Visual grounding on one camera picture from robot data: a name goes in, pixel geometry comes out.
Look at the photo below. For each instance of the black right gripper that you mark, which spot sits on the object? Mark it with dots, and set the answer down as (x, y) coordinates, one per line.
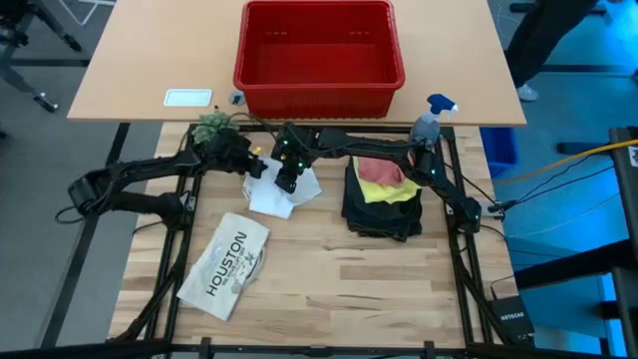
(296, 147)

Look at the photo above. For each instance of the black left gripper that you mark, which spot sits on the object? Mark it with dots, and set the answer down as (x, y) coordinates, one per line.
(234, 149)

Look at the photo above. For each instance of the white garment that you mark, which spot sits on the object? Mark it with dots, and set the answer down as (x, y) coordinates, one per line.
(269, 199)

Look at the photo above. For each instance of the black garment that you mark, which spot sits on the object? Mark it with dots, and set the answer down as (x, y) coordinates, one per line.
(351, 199)

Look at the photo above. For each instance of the pink cloth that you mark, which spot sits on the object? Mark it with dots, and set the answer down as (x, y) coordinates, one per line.
(381, 172)

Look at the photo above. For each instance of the yellow-green shirt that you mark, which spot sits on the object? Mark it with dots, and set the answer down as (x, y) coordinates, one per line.
(384, 194)

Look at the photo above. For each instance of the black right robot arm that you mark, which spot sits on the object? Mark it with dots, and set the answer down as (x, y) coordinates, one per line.
(374, 144)

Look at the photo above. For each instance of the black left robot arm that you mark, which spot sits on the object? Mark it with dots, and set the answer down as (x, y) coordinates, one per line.
(139, 169)

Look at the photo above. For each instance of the red plastic laundry basket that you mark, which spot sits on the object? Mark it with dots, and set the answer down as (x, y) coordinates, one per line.
(319, 65)

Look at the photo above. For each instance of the green succulent plant in pot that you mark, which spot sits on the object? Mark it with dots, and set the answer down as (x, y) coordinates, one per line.
(212, 124)

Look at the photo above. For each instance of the small grey round object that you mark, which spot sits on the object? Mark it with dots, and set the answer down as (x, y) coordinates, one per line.
(237, 98)

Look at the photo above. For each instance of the white paper card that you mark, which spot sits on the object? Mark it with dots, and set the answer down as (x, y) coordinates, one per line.
(187, 98)

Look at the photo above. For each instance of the white Houston tote bag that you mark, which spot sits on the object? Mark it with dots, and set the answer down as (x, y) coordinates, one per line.
(224, 269)

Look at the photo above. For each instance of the blue spray bottle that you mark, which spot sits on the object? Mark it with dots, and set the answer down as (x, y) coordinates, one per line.
(428, 124)

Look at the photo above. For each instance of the black table leg bar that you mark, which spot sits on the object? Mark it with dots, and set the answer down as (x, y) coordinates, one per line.
(85, 234)

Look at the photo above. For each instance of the blue bin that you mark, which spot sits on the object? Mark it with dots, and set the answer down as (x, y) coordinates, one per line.
(498, 149)

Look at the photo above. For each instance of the black wheeled stand base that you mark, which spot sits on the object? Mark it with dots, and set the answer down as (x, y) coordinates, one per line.
(55, 30)

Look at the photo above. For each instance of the black Netgear router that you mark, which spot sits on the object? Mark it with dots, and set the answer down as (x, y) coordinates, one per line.
(511, 316)

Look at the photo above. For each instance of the black desk foot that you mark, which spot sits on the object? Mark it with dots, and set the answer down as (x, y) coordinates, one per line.
(518, 7)

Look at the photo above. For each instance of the person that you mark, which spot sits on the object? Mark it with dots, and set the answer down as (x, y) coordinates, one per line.
(543, 35)

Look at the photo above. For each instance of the black equipment stand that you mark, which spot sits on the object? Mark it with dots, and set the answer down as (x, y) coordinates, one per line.
(625, 199)

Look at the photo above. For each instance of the black aluminium table frame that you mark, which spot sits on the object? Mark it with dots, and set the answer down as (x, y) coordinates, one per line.
(463, 279)

